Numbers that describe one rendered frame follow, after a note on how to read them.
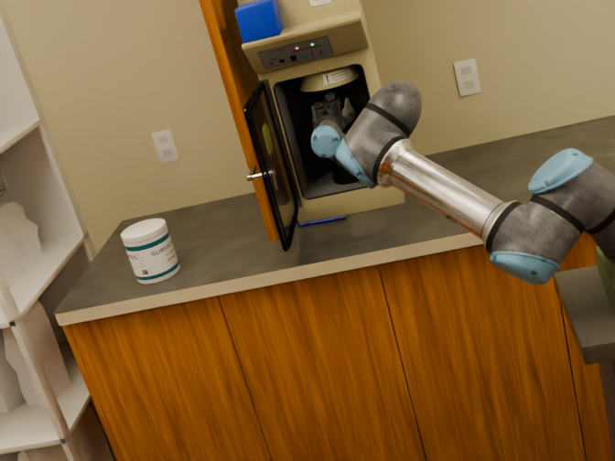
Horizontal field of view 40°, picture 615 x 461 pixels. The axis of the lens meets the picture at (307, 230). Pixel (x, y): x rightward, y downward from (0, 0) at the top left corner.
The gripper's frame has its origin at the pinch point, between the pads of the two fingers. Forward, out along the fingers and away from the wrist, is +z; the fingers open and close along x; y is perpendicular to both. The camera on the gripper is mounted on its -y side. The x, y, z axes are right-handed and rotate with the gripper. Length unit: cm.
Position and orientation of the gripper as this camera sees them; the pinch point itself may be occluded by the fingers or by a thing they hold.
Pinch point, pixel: (334, 115)
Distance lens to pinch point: 253.0
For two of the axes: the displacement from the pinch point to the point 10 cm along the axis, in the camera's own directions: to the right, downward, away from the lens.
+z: 0.8, -3.9, 9.2
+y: -2.5, -9.0, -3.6
